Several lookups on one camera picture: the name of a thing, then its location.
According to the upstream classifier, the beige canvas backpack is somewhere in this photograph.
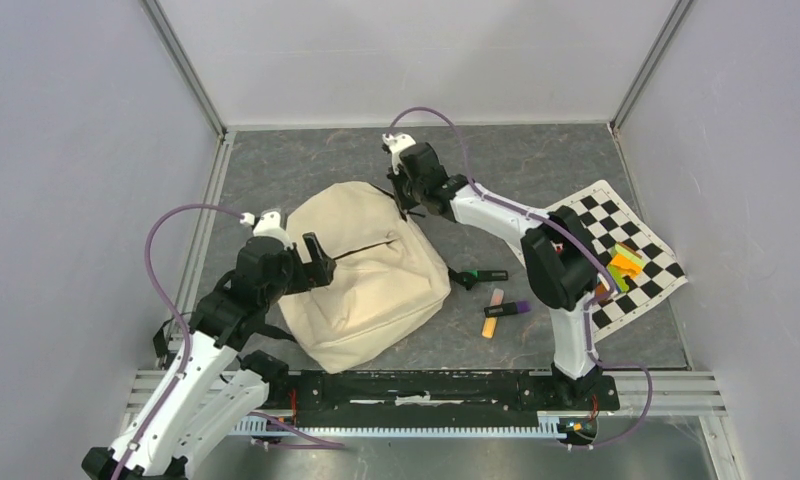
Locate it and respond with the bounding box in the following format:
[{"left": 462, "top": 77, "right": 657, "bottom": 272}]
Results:
[{"left": 265, "top": 181, "right": 478, "bottom": 374}]

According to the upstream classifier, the green highlighter pen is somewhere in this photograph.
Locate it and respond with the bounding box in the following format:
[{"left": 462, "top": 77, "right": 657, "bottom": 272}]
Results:
[{"left": 470, "top": 270, "right": 509, "bottom": 282}]

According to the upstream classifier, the purple highlighter pen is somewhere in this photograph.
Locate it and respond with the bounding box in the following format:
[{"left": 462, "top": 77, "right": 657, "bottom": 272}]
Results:
[{"left": 484, "top": 301, "right": 531, "bottom": 318}]

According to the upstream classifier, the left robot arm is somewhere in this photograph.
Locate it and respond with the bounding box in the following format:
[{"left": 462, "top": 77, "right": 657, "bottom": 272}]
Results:
[{"left": 82, "top": 232, "right": 335, "bottom": 479}]

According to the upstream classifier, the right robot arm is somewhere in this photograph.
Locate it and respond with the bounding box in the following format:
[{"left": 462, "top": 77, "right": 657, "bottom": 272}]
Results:
[{"left": 382, "top": 134, "right": 610, "bottom": 408}]

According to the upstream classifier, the orange highlighter pen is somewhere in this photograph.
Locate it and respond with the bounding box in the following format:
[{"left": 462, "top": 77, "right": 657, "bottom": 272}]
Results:
[{"left": 481, "top": 317, "right": 498, "bottom": 339}]

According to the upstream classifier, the black white chessboard mat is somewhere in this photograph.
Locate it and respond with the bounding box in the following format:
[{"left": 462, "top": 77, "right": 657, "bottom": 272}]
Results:
[{"left": 545, "top": 179, "right": 689, "bottom": 344}]

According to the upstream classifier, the colourful toy block pile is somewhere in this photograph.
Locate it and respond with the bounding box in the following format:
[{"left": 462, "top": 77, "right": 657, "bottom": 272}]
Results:
[{"left": 598, "top": 242, "right": 646, "bottom": 294}]

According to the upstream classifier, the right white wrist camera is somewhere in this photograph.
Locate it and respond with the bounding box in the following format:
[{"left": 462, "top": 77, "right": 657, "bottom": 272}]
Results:
[{"left": 381, "top": 133, "right": 417, "bottom": 175}]

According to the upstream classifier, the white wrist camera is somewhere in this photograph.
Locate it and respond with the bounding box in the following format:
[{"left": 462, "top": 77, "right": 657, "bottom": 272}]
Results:
[
  {"left": 381, "top": 133, "right": 417, "bottom": 175},
  {"left": 239, "top": 209, "right": 293, "bottom": 249}
]

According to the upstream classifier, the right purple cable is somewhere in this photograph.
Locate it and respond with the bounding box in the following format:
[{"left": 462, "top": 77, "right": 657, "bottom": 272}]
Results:
[{"left": 383, "top": 107, "right": 654, "bottom": 452}]

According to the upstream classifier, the purple cable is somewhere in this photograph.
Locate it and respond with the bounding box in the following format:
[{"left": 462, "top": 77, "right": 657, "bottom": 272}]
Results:
[
  {"left": 383, "top": 107, "right": 654, "bottom": 452},
  {"left": 108, "top": 203, "right": 348, "bottom": 480}
]

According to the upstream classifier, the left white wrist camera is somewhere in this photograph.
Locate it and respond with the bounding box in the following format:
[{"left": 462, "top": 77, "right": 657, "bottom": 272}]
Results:
[{"left": 239, "top": 209, "right": 293, "bottom": 249}]

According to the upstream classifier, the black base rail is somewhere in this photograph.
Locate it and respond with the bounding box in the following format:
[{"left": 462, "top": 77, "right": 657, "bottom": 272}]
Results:
[{"left": 262, "top": 370, "right": 621, "bottom": 437}]

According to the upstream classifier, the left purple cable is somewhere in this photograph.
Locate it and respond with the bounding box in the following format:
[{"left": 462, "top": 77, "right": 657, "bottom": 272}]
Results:
[{"left": 108, "top": 203, "right": 348, "bottom": 480}]

